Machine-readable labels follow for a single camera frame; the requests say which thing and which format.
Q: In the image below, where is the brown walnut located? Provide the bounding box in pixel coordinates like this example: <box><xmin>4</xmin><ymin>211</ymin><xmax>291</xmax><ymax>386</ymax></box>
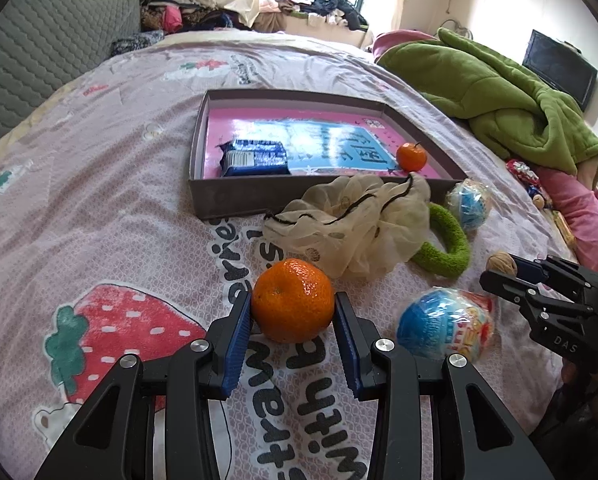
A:
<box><xmin>485</xmin><ymin>250</ymin><xmax>518</xmax><ymax>276</ymax></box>

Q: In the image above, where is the green fuzzy ring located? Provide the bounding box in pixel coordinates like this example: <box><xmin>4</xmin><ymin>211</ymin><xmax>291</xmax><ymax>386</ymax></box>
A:
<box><xmin>410</xmin><ymin>201</ymin><xmax>472</xmax><ymax>280</ymax></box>

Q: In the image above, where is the blue red toy egg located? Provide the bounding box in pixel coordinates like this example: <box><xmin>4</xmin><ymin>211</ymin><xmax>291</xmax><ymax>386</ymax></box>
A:
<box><xmin>395</xmin><ymin>287</ymin><xmax>495</xmax><ymax>363</ymax></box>

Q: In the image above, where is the large orange tangerine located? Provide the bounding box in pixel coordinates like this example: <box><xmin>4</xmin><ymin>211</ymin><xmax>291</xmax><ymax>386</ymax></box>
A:
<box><xmin>251</xmin><ymin>258</ymin><xmax>335</xmax><ymax>344</ymax></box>

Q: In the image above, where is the blue candy wrapper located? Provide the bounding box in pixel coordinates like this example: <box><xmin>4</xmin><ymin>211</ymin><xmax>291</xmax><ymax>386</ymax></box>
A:
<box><xmin>526</xmin><ymin>184</ymin><xmax>545</xmax><ymax>200</ymax></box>

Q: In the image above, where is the pink pillow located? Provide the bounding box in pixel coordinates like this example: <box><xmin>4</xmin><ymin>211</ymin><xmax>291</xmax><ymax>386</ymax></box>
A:
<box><xmin>533</xmin><ymin>166</ymin><xmax>598</xmax><ymax>272</ymax></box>

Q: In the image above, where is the red white candy wrapper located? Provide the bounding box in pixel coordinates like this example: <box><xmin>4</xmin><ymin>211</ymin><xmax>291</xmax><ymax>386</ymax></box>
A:
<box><xmin>506</xmin><ymin>158</ymin><xmax>540</xmax><ymax>186</ymax></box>

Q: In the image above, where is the green fleece blanket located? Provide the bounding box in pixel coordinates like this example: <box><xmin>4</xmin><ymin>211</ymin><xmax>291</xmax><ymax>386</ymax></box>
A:
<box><xmin>378</xmin><ymin>28</ymin><xmax>598</xmax><ymax>188</ymax></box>

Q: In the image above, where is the small orange tangerine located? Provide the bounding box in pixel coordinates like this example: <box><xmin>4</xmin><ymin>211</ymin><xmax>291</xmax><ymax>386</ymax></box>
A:
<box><xmin>396</xmin><ymin>143</ymin><xmax>428</xmax><ymax>172</ymax></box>

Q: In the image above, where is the pink strawberry bedsheet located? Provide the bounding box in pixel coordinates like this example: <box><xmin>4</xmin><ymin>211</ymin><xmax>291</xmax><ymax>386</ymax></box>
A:
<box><xmin>0</xmin><ymin>32</ymin><xmax>570</xmax><ymax>479</ymax></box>

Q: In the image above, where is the black television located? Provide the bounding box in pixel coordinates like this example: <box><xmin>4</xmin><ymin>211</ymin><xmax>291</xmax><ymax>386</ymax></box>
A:
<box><xmin>522</xmin><ymin>29</ymin><xmax>598</xmax><ymax>110</ymax></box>

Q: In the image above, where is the blue snack packet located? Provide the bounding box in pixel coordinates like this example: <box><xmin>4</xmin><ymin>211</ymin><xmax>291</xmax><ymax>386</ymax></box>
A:
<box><xmin>220</xmin><ymin>139</ymin><xmax>290</xmax><ymax>177</ymax></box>

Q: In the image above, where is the dark patterned cushion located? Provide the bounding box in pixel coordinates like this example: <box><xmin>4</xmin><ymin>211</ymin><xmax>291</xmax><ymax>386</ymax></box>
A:
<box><xmin>110</xmin><ymin>29</ymin><xmax>164</xmax><ymax>58</ymax></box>

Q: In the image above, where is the clothes pile on windowsill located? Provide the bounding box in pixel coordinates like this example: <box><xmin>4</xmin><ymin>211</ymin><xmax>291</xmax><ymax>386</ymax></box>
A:
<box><xmin>274</xmin><ymin>0</ymin><xmax>368</xmax><ymax>30</ymax></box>

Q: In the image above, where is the clothes pile beside bed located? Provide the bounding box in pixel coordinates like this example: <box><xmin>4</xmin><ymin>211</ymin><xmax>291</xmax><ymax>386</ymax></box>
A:
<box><xmin>139</xmin><ymin>0</ymin><xmax>250</xmax><ymax>35</ymax></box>

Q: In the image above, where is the grey quilted headboard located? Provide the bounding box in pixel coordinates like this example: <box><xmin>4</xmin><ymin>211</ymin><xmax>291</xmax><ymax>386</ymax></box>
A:
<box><xmin>0</xmin><ymin>0</ymin><xmax>140</xmax><ymax>139</ymax></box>

